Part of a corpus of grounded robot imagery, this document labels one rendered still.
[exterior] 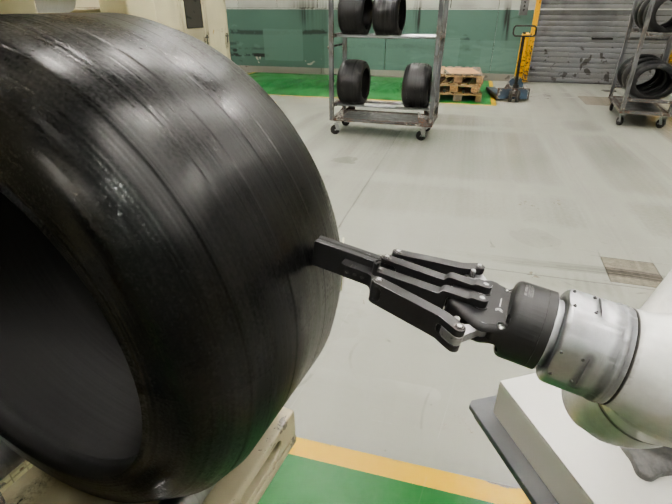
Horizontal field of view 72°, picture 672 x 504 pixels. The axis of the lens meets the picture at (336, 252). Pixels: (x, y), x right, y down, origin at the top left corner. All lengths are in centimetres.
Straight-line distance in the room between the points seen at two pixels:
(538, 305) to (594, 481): 61
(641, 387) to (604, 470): 59
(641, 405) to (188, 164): 41
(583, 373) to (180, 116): 40
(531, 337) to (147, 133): 36
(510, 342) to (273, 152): 29
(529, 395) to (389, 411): 101
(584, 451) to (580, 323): 63
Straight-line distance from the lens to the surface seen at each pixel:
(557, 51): 1167
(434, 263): 49
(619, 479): 103
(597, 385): 45
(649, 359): 45
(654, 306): 66
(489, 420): 117
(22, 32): 49
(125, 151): 39
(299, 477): 183
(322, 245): 48
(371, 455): 189
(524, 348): 44
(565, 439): 105
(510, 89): 902
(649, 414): 46
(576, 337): 43
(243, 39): 1275
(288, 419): 83
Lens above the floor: 148
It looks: 28 degrees down
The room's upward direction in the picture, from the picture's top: straight up
